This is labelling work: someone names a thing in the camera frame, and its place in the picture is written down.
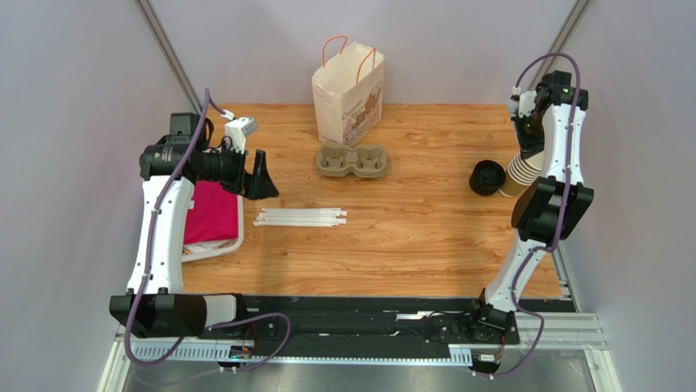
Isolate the bundle of wrapped straws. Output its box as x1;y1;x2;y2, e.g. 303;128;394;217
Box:
253;208;347;227

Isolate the pink folded cloth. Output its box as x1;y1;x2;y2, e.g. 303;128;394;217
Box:
183;181;239;245

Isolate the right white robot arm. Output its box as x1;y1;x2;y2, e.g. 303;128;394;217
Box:
466;70;594;342

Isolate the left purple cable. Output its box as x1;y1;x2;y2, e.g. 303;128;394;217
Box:
123;88;292;373

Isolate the stack of paper cups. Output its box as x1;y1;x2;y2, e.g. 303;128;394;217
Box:
498;152;544;198

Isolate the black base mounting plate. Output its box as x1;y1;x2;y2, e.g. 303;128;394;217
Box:
196;295;578;361

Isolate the white paper takeout bag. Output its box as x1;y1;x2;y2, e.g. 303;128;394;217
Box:
311;35;386;147

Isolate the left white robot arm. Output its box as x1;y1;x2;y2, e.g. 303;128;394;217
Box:
109;112;279;338

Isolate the stack of black lids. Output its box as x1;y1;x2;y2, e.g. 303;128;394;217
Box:
469;160;506;196

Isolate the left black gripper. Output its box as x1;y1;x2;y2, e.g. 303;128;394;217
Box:
197;141;279;200

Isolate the cardboard cup carrier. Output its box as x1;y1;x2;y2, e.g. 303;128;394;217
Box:
315;145;389;179

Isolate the white plastic basket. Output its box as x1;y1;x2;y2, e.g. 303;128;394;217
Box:
182;196;244;262

